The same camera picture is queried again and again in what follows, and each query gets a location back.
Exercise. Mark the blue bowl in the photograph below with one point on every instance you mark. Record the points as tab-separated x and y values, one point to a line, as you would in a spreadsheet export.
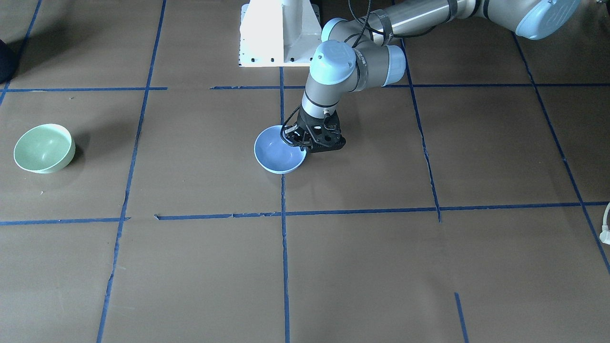
274	155

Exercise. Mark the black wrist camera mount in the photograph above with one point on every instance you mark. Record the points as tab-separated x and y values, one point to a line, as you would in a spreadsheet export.
324	134

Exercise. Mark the white pillar with base plate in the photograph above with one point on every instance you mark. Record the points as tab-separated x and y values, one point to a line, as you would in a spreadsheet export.
278	33

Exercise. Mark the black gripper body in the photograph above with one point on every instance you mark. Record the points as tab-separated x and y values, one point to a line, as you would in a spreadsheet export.
305	127

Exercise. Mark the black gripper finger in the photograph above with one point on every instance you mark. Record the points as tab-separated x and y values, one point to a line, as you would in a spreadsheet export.
295	140

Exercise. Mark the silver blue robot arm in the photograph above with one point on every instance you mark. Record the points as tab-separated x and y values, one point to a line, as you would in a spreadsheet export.
360	54

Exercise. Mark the green bowl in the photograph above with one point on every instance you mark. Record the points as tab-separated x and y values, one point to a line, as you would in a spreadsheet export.
44	149

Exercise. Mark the white power plug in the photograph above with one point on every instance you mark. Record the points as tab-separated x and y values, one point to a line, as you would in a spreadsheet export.
604	235

